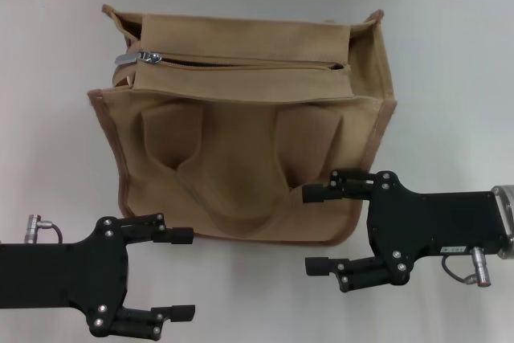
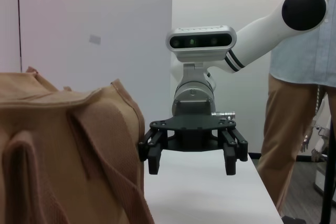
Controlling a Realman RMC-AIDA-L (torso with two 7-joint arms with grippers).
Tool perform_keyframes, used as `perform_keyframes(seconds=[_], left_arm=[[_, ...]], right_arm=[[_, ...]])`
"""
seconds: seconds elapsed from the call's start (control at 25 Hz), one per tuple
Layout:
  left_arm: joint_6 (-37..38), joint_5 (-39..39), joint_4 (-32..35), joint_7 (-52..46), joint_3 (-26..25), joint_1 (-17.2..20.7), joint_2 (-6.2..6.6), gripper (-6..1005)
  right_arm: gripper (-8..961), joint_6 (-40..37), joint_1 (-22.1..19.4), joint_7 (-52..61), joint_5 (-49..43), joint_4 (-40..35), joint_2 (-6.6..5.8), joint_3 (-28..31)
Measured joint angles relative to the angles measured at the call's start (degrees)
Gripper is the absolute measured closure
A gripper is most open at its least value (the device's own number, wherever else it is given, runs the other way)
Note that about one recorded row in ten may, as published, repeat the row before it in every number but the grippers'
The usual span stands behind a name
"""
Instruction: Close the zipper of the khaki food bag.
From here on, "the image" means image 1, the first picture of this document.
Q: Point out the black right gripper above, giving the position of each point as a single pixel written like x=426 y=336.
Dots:
x=433 y=226

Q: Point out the silver metal zipper slider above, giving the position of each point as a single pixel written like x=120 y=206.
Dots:
x=148 y=57

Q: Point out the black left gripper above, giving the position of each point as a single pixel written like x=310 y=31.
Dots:
x=80 y=274

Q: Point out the khaki canvas food bag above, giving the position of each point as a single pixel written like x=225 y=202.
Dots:
x=241 y=158

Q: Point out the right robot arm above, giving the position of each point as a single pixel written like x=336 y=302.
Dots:
x=508 y=218

